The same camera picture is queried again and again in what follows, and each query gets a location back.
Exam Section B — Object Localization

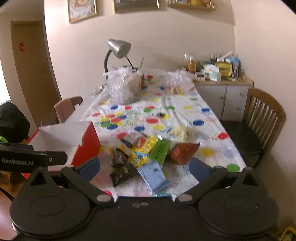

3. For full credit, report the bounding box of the orange bottle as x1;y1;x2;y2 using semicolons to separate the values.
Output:
187;56;196;73

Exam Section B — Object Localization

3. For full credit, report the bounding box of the red and white cardboard box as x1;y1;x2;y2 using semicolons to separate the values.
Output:
28;103;102;167

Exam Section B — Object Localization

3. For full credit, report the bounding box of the silver desk lamp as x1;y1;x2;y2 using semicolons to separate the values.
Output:
103;38;136;77

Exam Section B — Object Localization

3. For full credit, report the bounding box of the black jacket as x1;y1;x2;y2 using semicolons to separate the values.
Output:
0;102;30;143

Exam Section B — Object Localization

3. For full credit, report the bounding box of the yellow box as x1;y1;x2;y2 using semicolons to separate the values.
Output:
215;61;233;78

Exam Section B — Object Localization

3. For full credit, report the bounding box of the balloon print tablecloth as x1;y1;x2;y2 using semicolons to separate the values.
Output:
84;70;247;197

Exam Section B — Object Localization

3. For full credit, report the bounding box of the tissue box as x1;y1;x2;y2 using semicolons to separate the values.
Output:
202;65;222;82

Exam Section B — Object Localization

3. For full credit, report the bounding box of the red-brown snack packet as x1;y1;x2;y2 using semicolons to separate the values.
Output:
170;142;200;165

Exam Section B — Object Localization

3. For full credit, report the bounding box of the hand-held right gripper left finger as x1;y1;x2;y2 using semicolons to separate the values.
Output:
23;156;115;205

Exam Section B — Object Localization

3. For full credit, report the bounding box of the black snack packet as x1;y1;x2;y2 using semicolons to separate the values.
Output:
109;148;139;188

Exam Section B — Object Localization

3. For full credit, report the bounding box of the brown wooden door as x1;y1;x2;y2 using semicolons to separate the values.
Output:
10;20;63;127

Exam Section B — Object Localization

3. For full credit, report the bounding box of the green snack packet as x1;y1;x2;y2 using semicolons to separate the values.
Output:
149;139;171;167

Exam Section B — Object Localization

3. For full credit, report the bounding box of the white and blue packet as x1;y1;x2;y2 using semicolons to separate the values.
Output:
120;133;139;149

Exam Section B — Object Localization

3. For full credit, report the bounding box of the pale yellow packet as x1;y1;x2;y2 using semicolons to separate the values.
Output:
169;126;192;142

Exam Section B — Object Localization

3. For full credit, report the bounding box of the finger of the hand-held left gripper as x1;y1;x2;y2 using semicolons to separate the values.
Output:
0;142;35;151

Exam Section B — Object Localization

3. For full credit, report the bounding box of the pink cloth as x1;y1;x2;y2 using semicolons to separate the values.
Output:
54;97;78;123

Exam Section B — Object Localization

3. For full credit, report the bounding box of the wooden chair with black seat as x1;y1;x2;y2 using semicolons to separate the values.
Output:
220;88;287;168

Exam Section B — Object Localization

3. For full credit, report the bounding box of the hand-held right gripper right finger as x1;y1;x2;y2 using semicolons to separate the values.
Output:
175;158;266;205

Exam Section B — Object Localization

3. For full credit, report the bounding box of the clear plastic bag with cookies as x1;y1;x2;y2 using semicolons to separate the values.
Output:
165;70;196;95

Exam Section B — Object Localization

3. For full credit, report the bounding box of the yellow snack packet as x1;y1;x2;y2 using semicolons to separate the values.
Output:
128;137;159;168

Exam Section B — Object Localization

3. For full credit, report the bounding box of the large clear plastic bag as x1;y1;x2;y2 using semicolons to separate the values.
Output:
105;67;148;103

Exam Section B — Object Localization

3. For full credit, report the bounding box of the white cabinet with wooden top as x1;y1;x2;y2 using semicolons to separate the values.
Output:
193;75;254;122

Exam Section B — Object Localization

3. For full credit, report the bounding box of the light blue packet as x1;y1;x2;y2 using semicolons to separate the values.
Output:
137;161;171;194

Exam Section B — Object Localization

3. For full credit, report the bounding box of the gold framed picture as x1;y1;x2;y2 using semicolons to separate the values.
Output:
113;0;160;13
68;0;97;24

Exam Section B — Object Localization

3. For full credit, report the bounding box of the wall shelf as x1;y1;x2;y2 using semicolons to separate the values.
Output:
166;0;216;10

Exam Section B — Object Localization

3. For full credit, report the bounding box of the red snack packet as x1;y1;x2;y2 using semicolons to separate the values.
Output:
133;137;149;149

